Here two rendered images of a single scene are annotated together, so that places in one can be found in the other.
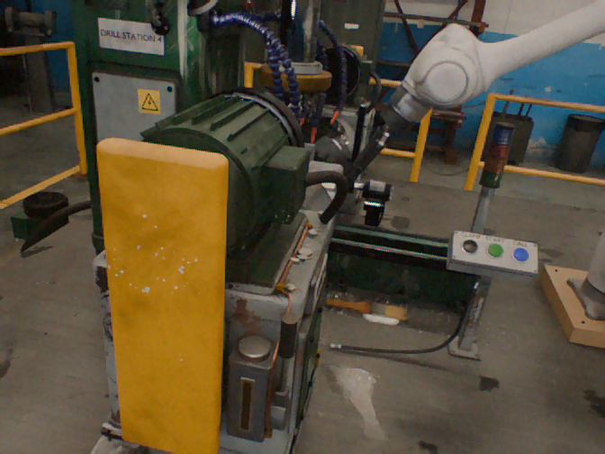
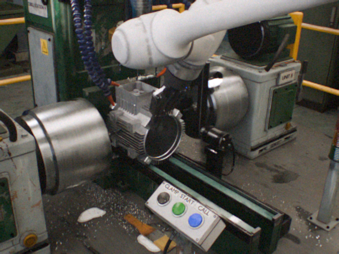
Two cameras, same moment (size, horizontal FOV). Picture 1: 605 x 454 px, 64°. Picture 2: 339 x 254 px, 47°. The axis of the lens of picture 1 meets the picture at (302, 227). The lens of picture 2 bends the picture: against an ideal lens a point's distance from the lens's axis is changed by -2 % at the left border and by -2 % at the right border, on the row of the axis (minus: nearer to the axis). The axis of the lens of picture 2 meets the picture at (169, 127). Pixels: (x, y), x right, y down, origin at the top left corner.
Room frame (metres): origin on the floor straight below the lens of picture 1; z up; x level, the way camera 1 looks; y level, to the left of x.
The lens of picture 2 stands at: (0.34, -0.81, 1.57)
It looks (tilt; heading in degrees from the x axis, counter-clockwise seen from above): 24 degrees down; 39
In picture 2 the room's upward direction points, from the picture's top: 2 degrees clockwise
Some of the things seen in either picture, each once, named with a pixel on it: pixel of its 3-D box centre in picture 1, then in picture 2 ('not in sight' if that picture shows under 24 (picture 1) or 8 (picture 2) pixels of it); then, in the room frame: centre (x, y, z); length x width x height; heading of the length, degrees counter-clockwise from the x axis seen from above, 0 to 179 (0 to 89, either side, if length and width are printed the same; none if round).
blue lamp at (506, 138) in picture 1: (502, 134); not in sight; (1.44, -0.56, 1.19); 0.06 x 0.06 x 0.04
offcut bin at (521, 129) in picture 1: (506, 125); not in sight; (5.62, -2.21, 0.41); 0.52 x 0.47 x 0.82; 81
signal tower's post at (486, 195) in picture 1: (487, 190); (337, 164); (1.44, -0.56, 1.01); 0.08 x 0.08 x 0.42; 81
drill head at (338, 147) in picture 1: (320, 153); (213, 100); (1.55, -0.03, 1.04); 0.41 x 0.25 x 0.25; 171
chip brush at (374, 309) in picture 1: (366, 308); (148, 231); (1.02, -0.18, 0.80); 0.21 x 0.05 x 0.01; 84
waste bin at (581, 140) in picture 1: (577, 143); not in sight; (5.56, -3.05, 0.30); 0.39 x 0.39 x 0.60
